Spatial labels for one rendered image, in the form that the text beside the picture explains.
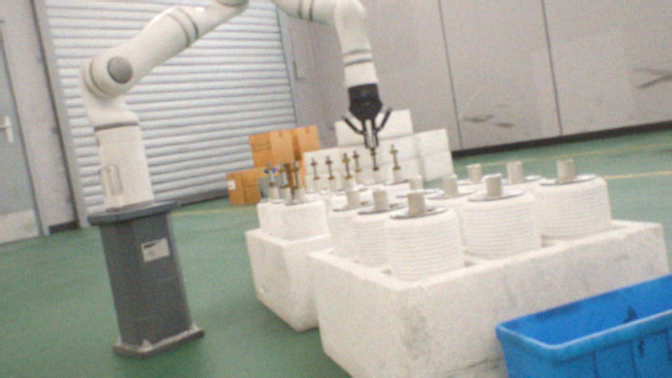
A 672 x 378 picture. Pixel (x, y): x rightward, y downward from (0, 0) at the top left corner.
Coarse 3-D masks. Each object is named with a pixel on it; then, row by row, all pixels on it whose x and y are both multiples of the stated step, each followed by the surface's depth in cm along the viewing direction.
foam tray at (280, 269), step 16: (256, 240) 144; (272, 240) 130; (304, 240) 122; (320, 240) 123; (256, 256) 148; (272, 256) 131; (288, 256) 121; (304, 256) 122; (256, 272) 152; (272, 272) 134; (288, 272) 121; (304, 272) 122; (256, 288) 156; (272, 288) 137; (288, 288) 122; (304, 288) 122; (272, 304) 140; (288, 304) 125; (304, 304) 122; (288, 320) 127; (304, 320) 122
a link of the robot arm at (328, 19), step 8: (312, 0) 144; (320, 0) 144; (328, 0) 146; (336, 0) 148; (312, 8) 144; (320, 8) 144; (328, 8) 146; (312, 16) 145; (320, 16) 145; (328, 16) 147; (328, 24) 149
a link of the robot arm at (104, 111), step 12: (84, 72) 124; (84, 84) 125; (84, 96) 126; (96, 96) 127; (108, 96) 126; (120, 96) 131; (96, 108) 126; (108, 108) 127; (120, 108) 129; (96, 120) 124; (108, 120) 124; (120, 120) 124; (132, 120) 126
